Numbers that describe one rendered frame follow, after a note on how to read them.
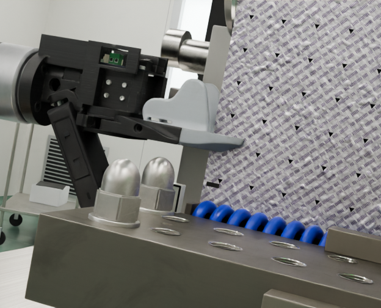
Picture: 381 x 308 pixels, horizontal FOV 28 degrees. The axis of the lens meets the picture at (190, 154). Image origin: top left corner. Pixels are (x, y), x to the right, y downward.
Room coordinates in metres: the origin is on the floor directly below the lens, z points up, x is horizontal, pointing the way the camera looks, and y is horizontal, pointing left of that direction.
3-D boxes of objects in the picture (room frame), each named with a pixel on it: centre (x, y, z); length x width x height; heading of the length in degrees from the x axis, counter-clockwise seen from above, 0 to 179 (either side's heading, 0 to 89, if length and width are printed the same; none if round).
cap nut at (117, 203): (0.53, 0.04, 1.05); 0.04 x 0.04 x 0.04
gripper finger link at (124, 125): (0.69, 0.05, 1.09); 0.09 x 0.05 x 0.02; 70
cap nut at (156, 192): (0.63, 0.02, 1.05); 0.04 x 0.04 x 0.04
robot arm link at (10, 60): (0.75, 0.17, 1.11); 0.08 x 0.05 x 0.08; 161
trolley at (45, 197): (5.50, 0.96, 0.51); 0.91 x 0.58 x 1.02; 5
